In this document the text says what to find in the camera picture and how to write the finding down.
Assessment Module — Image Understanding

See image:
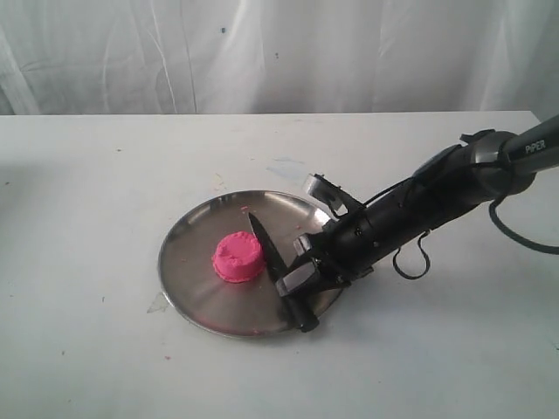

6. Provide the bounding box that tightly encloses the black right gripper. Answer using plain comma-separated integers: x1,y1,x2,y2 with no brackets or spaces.
274,176,437,298

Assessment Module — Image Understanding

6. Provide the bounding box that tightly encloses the black plastic knife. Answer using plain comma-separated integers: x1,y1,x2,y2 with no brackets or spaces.
248,212,320,333

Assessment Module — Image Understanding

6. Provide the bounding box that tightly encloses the pink clay lump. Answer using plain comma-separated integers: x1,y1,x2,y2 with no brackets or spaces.
211,231,266,284

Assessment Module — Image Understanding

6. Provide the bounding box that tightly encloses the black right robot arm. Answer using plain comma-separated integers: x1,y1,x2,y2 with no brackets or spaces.
276,118,558,297

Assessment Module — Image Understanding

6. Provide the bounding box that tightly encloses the round stainless steel plate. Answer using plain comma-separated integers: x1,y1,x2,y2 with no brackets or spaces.
158,190,330,337

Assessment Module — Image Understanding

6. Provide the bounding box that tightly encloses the white backdrop cloth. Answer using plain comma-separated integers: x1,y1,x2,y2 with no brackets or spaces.
1,1,558,119

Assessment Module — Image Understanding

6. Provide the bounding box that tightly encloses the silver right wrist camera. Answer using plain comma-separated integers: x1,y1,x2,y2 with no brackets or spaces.
304,174,364,219

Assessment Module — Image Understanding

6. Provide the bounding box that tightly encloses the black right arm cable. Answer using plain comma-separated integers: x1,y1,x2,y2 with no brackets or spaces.
362,130,559,280

